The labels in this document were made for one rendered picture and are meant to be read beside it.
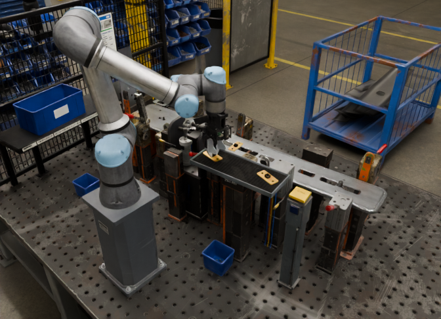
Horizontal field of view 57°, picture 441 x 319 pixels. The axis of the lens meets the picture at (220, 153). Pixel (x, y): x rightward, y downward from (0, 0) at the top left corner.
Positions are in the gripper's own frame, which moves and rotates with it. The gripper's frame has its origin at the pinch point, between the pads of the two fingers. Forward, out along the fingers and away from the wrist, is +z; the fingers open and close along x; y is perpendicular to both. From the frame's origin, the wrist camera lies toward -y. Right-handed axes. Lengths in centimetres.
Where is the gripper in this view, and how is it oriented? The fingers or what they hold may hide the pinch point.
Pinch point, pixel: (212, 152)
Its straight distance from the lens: 162.4
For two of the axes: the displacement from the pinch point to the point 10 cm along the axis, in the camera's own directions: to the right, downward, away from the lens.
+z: 0.0, 8.3, 5.5
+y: 6.3, 4.3, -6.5
